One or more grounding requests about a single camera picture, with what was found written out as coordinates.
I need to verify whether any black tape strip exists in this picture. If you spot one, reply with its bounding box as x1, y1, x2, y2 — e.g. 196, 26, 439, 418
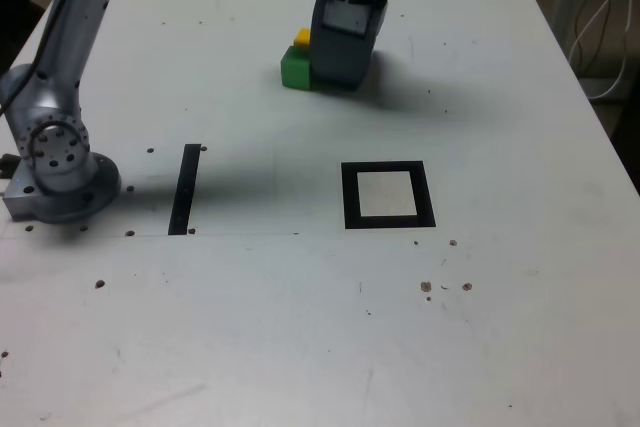
167, 143, 202, 237

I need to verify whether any black tape square outline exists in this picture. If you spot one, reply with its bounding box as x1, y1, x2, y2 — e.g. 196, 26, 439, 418
340, 160, 437, 230

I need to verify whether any white cable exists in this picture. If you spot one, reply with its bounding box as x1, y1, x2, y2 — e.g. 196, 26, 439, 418
569, 0, 621, 81
589, 0, 640, 101

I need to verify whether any green cube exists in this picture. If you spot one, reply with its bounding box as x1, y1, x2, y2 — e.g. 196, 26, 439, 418
279, 45, 316, 91

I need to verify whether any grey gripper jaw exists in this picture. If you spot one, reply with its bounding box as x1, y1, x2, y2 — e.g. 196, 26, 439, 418
309, 0, 391, 92

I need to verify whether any black base connector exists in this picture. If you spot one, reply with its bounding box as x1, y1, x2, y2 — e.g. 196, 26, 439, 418
0, 152, 21, 179

